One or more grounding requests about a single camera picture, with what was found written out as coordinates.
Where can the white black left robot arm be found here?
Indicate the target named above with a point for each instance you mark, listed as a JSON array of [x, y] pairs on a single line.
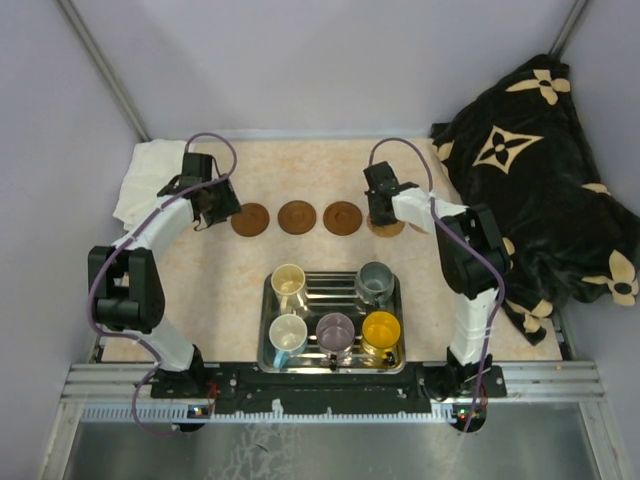
[[126, 297]]

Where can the black floral blanket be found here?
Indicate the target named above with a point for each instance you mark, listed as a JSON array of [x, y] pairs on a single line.
[[519, 149]]

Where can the purple mug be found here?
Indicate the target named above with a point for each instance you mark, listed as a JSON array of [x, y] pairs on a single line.
[[335, 336]]

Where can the white folded cloth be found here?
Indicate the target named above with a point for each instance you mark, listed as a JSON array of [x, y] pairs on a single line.
[[152, 166]]

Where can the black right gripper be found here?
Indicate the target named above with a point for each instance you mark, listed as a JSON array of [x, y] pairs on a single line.
[[377, 220]]

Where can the dark brown wooden coaster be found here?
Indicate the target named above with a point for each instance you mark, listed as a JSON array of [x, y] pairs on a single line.
[[251, 221]]

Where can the reddish brown wooden coaster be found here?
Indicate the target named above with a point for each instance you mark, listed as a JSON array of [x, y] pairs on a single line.
[[342, 218]]

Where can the white mug blue handle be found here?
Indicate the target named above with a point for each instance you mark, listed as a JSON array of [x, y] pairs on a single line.
[[288, 334]]

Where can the grey mug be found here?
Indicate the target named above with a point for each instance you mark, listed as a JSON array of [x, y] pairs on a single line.
[[374, 284]]

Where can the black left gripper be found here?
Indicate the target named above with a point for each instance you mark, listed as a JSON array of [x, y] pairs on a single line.
[[231, 203]]

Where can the light woven round coaster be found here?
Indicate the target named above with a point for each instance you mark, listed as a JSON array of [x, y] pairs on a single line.
[[385, 231]]

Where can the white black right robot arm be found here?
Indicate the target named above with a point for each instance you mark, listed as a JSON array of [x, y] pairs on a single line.
[[472, 254]]

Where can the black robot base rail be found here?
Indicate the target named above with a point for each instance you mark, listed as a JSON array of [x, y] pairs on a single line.
[[243, 388]]

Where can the stainless steel tray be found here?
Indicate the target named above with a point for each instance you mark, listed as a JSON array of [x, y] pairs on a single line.
[[327, 292]]

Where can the cream cartoon mug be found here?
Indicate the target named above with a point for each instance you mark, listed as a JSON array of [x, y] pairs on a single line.
[[289, 283]]

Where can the yellow mug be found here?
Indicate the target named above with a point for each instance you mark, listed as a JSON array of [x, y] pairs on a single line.
[[380, 335]]

